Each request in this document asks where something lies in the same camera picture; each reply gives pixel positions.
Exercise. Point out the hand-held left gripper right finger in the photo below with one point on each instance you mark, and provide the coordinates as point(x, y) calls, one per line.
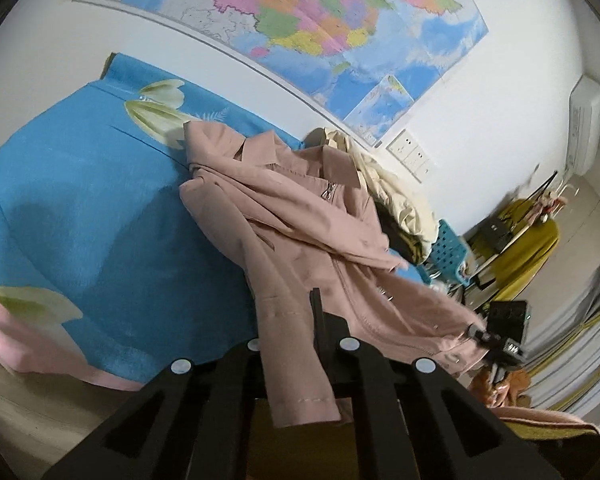
point(316, 306)

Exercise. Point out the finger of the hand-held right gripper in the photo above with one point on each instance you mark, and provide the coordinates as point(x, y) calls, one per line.
point(476, 333)

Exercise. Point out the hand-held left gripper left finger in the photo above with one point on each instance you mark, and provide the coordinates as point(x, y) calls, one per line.
point(240, 370)

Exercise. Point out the pink jacket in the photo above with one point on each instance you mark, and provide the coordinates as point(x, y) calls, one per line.
point(290, 230)

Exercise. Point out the clothes rack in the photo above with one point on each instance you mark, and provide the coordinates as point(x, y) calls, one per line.
point(547, 195)

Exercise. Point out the cream clothes pile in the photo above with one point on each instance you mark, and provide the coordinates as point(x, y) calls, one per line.
point(395, 195)

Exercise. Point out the person's right hand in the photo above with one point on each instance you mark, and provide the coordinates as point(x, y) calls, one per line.
point(497, 389)

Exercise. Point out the grey striped cloth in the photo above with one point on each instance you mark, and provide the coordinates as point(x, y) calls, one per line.
point(580, 340)

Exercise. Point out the yellow cloth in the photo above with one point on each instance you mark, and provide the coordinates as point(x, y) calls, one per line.
point(527, 247)

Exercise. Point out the blue plastic stool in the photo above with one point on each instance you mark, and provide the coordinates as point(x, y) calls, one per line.
point(447, 252)

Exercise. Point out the black box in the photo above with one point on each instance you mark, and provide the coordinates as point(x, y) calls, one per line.
point(496, 234)

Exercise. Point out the pink blanket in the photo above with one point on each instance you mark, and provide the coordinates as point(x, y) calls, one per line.
point(545, 417)
point(25, 340)

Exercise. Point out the dark cloth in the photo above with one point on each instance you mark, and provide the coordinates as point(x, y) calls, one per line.
point(397, 237)

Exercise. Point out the white air conditioner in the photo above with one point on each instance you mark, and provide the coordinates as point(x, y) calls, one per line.
point(586, 125)

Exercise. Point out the blue floral bed sheet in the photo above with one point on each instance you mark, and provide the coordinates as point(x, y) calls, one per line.
point(80, 210)

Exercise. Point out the white wall socket panel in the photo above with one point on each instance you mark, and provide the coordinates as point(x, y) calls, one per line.
point(411, 152)

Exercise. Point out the wall map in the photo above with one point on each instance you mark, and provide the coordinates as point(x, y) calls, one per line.
point(330, 25)

